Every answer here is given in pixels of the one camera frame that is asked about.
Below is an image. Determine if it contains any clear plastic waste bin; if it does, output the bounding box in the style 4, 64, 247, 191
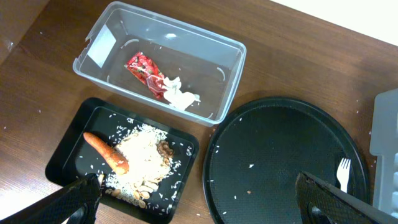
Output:
73, 1, 246, 126

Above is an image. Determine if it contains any red snack wrapper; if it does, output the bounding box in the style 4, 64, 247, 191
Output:
124, 52, 165, 99

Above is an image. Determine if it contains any orange carrot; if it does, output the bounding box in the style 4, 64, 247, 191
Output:
83, 132, 129, 175

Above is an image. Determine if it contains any white plastic fork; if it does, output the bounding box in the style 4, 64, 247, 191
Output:
336, 158, 351, 193

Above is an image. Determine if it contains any round black tray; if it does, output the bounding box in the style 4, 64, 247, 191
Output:
203, 97, 370, 223

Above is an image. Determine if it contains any black rectangular tray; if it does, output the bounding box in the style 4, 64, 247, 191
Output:
45, 98, 199, 223

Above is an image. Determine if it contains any grey dishwasher rack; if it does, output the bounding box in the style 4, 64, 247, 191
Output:
369, 89, 397, 218

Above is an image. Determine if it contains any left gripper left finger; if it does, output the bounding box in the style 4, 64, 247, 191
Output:
1, 174, 102, 224

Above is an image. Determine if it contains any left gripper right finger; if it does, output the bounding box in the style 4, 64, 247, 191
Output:
295, 172, 397, 224

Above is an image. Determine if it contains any food leftovers pile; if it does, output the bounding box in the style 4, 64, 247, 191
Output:
105, 124, 182, 208

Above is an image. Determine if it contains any white tissue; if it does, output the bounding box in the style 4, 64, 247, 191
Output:
162, 77, 201, 110

